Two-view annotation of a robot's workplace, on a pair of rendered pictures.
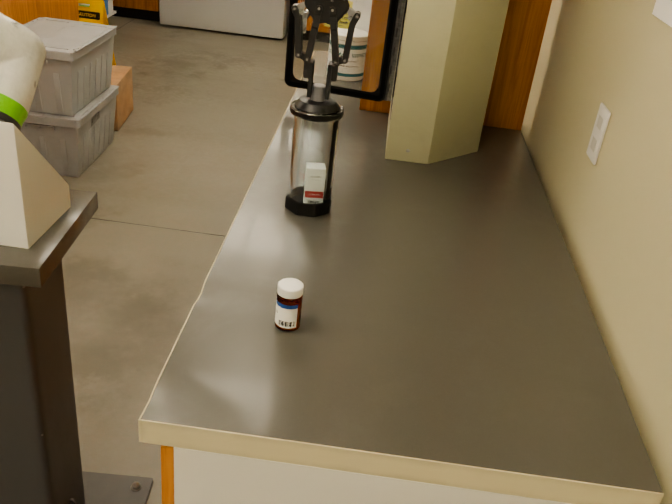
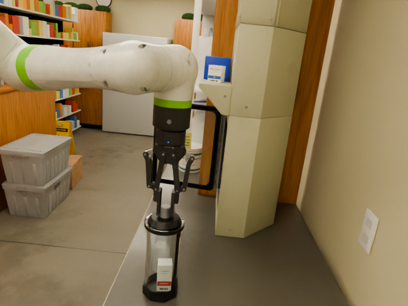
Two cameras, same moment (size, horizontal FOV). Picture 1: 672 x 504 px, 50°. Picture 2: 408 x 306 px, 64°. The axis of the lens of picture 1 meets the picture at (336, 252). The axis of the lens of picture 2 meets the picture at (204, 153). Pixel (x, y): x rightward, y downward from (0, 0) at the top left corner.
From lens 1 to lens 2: 0.62 m
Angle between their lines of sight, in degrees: 13
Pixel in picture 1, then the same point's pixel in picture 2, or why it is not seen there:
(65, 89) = (39, 172)
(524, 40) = (295, 152)
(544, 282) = not seen: outside the picture
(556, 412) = not seen: outside the picture
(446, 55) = (252, 170)
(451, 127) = (257, 212)
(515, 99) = (291, 186)
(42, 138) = (25, 198)
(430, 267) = not seen: outside the picture
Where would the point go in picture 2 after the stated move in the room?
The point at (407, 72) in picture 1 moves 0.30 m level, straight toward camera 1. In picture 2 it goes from (227, 181) to (227, 220)
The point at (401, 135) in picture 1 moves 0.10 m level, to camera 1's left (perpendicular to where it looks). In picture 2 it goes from (225, 220) to (199, 218)
